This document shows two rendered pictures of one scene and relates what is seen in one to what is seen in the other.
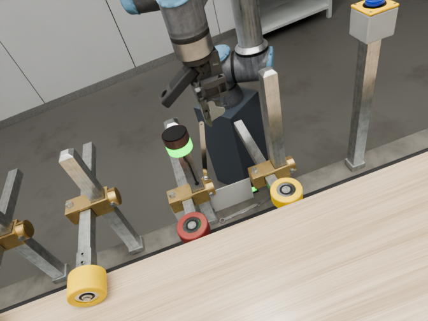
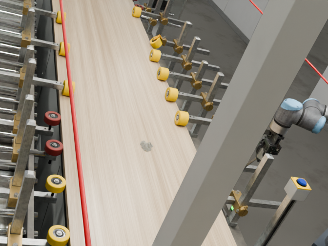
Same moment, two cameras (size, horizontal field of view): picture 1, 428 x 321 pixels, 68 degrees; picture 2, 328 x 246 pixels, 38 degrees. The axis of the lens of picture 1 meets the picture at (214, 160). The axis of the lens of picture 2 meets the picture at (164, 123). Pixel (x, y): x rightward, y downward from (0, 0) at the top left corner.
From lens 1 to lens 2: 2.00 m
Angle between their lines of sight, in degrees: 55
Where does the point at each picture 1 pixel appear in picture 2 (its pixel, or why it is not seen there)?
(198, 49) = (272, 124)
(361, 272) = (174, 186)
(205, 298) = (172, 147)
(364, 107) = (268, 226)
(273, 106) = (258, 169)
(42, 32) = not seen: outside the picture
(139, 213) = (250, 226)
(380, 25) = (290, 187)
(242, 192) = not seen: hidden behind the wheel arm
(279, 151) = (244, 194)
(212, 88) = (266, 145)
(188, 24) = (277, 114)
